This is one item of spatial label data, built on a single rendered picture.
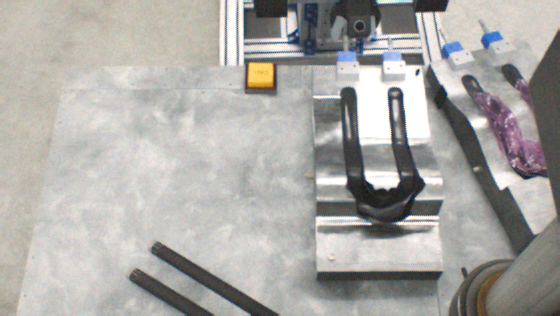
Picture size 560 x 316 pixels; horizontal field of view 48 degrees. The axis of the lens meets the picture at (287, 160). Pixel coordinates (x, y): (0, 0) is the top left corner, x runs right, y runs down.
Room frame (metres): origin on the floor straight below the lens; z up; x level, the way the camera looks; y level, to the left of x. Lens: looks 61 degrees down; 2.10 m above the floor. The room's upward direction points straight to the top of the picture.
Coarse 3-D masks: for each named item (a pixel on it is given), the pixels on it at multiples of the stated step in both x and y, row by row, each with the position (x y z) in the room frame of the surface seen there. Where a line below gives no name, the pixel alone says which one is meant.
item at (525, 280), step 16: (544, 240) 0.16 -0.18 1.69; (528, 256) 0.16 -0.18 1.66; (544, 256) 0.15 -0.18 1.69; (512, 272) 0.16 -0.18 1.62; (528, 272) 0.15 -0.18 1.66; (544, 272) 0.14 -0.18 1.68; (496, 288) 0.16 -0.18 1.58; (512, 288) 0.15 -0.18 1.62; (528, 288) 0.14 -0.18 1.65; (544, 288) 0.14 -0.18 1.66; (496, 304) 0.15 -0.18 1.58; (512, 304) 0.14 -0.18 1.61; (528, 304) 0.14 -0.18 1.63; (544, 304) 0.13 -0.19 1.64
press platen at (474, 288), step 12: (492, 264) 0.20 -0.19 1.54; (504, 264) 0.20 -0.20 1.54; (468, 276) 0.19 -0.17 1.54; (480, 276) 0.19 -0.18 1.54; (492, 276) 0.19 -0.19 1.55; (468, 288) 0.18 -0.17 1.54; (480, 288) 0.18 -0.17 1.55; (456, 300) 0.17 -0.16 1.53; (468, 300) 0.17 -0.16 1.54; (480, 300) 0.16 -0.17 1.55; (456, 312) 0.16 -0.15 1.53; (468, 312) 0.15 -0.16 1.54; (480, 312) 0.15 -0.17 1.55
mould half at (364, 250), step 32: (320, 96) 0.84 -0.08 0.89; (384, 96) 0.84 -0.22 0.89; (416, 96) 0.84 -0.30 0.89; (320, 128) 0.75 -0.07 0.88; (384, 128) 0.75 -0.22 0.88; (416, 128) 0.75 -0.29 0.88; (320, 160) 0.66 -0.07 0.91; (384, 160) 0.66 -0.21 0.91; (416, 160) 0.65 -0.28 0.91; (320, 192) 0.57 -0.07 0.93; (320, 224) 0.53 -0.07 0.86; (352, 224) 0.53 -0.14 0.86; (384, 224) 0.53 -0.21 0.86; (416, 224) 0.53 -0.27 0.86; (320, 256) 0.46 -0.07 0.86; (352, 256) 0.46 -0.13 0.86; (384, 256) 0.46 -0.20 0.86; (416, 256) 0.46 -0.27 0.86
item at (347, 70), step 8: (344, 40) 1.00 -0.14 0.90; (344, 48) 0.97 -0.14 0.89; (344, 56) 0.94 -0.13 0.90; (352, 56) 0.94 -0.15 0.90; (336, 64) 0.92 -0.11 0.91; (344, 64) 0.91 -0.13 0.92; (352, 64) 0.91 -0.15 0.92; (336, 72) 0.90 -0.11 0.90; (344, 72) 0.89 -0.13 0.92; (352, 72) 0.89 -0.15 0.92; (336, 80) 0.88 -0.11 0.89; (344, 80) 0.88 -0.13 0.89; (352, 80) 0.88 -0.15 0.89
